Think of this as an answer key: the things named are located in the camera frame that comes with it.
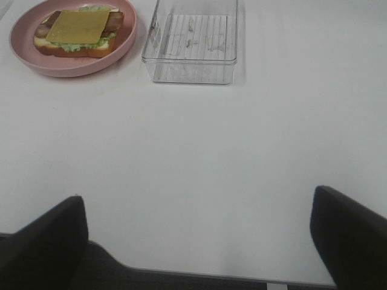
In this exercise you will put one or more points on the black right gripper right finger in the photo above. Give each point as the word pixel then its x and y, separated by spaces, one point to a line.
pixel 350 239

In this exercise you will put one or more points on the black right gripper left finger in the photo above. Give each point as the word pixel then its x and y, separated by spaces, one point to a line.
pixel 45 254

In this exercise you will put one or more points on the green lettuce leaf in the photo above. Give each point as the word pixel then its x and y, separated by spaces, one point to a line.
pixel 73 47

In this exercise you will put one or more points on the bread slice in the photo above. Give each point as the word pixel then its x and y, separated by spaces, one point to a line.
pixel 43 46

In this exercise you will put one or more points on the yellow cheese slice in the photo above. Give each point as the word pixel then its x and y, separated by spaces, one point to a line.
pixel 78 27

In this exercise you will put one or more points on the bacon strip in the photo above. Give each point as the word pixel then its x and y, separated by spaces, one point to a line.
pixel 42 31
pixel 113 24

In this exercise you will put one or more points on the pink round plate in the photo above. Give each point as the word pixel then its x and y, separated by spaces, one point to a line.
pixel 21 40

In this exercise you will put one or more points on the clear right plastic tray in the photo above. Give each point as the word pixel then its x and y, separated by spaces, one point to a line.
pixel 192 42

